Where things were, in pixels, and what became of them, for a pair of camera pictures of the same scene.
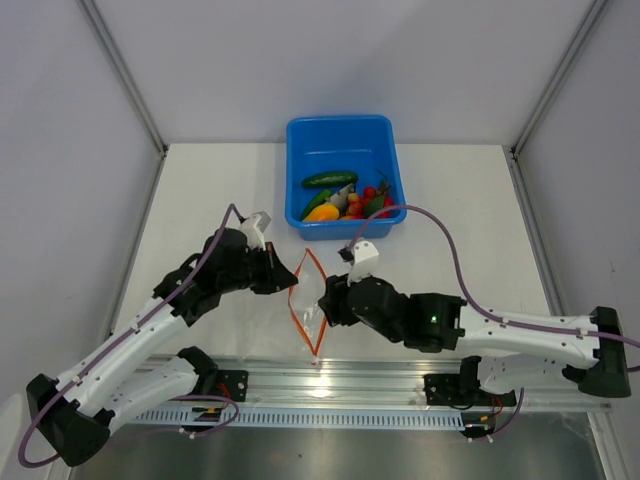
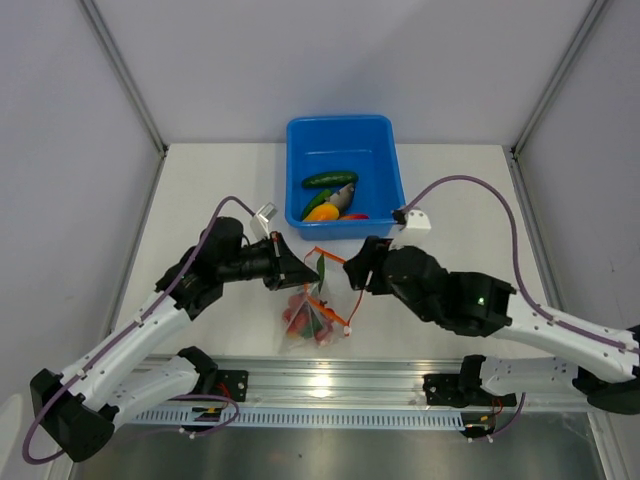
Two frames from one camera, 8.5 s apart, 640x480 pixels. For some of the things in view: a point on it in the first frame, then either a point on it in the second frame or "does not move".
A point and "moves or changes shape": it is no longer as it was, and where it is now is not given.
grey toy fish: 340,199 does not move
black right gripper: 336,288 -> 368,259
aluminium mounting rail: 342,384 does not move
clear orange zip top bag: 303,298 moves or changes shape
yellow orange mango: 323,212 does not move
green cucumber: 329,179 does not move
